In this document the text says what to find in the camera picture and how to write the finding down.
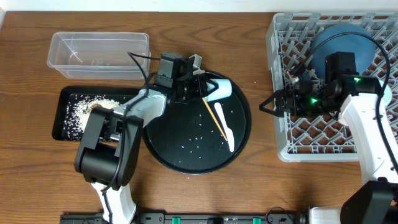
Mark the light blue cup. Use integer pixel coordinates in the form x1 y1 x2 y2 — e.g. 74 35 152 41
205 79 232 101

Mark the wooden chopstick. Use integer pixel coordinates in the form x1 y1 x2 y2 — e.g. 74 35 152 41
201 97 228 141

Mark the white plastic knife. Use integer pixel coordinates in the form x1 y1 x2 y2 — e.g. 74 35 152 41
214 103 235 152

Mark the mint green bowl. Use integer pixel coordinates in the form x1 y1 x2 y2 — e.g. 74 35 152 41
382 85 392 107

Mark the brown food piece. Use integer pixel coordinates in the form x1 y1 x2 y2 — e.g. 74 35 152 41
89 104 102 112

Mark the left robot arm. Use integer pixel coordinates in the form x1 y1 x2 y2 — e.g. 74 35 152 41
74 73 231 223

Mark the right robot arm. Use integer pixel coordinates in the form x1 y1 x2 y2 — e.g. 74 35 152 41
259 52 397 223

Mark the grey dishwasher rack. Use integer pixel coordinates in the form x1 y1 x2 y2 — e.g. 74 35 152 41
266 12 397 162

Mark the round black serving tray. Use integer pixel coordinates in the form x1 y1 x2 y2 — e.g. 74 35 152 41
143 83 252 175

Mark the pile of white rice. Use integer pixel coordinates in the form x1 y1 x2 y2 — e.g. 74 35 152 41
62 93 121 141

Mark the clear plastic storage bin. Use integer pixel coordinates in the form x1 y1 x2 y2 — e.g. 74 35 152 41
47 32 150 80

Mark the black rectangular tray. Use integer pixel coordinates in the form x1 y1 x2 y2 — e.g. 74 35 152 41
52 86 139 141

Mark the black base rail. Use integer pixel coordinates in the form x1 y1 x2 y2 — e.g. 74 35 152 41
58 212 312 224

